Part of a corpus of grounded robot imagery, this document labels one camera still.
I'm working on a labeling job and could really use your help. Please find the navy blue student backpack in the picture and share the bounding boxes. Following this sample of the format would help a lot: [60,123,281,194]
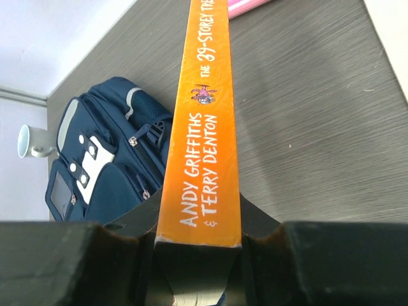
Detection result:
[45,76,173,224]

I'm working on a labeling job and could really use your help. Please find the pink cartoon pencil case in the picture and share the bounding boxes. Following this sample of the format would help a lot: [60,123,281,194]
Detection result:
[228,0,271,20]

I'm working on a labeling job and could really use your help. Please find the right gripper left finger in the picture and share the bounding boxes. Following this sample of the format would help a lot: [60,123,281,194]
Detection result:
[1,192,173,305]

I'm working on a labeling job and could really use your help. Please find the light blue footed cup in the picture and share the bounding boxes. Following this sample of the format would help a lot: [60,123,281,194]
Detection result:
[17,125,57,158]

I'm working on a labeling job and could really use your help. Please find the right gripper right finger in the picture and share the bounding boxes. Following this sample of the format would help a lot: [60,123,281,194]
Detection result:
[226,198,407,305]

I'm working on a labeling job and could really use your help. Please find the orange green treehouse book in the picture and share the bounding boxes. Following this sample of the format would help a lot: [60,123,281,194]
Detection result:
[154,1,242,305]

